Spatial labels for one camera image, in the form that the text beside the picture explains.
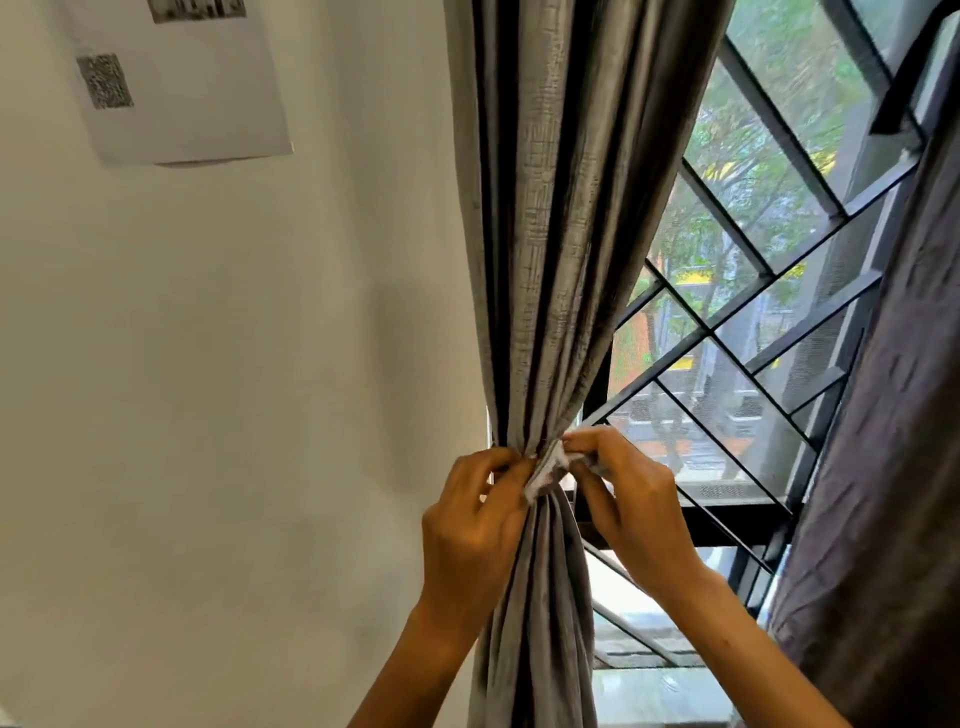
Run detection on white printed paper notice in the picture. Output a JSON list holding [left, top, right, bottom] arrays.
[[44, 0, 294, 168]]

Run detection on person's right hand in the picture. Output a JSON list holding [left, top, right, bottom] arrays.
[[562, 425, 710, 601]]

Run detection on dark brown curtain tie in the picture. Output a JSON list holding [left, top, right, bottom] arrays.
[[869, 0, 960, 136]]

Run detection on person's left hand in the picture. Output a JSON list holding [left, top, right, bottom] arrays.
[[416, 447, 538, 639]]

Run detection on black metal window grille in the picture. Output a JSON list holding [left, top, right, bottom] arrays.
[[577, 0, 946, 669]]

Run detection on grey curtain tieback strap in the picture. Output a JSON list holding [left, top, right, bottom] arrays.
[[522, 438, 594, 505]]

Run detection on dark brown curtain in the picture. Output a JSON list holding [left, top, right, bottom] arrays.
[[768, 74, 960, 728]]

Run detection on green trees outside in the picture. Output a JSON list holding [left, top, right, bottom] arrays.
[[611, 0, 879, 481]]

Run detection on person's right forearm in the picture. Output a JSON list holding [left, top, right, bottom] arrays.
[[659, 566, 853, 728]]

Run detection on grey textured curtain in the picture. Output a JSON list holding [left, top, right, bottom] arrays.
[[442, 0, 736, 728]]

